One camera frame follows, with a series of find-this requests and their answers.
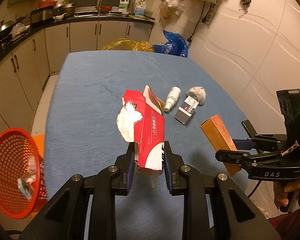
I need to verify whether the orange stool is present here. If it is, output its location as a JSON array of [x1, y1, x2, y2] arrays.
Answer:
[[32, 134, 45, 159]]

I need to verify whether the blue table cloth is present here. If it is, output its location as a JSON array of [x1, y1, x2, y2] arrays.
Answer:
[[43, 50, 252, 240]]

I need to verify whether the white small plastic bottle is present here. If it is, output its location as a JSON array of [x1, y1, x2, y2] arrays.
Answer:
[[162, 87, 181, 112]]

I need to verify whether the orange paper box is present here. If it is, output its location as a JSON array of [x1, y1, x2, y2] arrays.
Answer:
[[199, 114, 242, 177]]

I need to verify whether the kitchen sink faucet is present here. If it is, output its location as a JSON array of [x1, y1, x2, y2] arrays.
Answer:
[[94, 0, 102, 15]]

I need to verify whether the yellow plastic bag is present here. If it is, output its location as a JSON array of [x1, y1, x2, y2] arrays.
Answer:
[[101, 38, 154, 53]]

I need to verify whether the teal white wrapper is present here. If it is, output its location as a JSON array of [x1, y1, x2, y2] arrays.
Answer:
[[17, 154, 40, 200]]

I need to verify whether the black wok with lid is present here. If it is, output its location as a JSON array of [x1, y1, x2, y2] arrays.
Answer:
[[0, 15, 27, 41]]

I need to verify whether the red white torn carton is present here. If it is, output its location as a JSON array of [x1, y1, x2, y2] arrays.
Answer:
[[116, 85, 165, 187]]

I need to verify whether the crumpled white paper ball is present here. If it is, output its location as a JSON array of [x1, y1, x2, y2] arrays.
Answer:
[[186, 86, 206, 105]]

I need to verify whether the white medicine box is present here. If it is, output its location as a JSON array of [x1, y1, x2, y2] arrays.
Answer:
[[174, 96, 199, 125]]

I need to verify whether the person's right hand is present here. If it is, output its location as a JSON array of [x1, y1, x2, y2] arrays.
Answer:
[[273, 178, 300, 209]]

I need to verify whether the blue plastic bag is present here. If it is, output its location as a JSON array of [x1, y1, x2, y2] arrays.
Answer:
[[153, 30, 188, 57]]

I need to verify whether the red plastic mesh basket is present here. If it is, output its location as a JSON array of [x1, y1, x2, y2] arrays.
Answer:
[[0, 128, 47, 219]]

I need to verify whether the silver cooking pot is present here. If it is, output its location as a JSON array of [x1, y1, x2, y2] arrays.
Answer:
[[53, 2, 76, 18]]

